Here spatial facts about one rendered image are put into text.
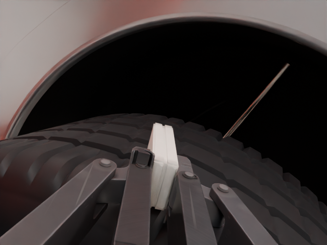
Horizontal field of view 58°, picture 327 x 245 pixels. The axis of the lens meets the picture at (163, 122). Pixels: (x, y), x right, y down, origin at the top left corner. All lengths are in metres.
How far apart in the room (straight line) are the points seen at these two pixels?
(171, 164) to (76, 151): 0.09
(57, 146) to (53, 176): 0.04
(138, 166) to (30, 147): 0.13
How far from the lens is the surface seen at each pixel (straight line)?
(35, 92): 0.62
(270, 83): 0.70
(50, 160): 0.22
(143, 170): 0.15
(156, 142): 0.19
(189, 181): 0.16
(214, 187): 0.16
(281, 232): 0.24
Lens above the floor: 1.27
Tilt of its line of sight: 21 degrees down
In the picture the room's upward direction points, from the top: 33 degrees clockwise
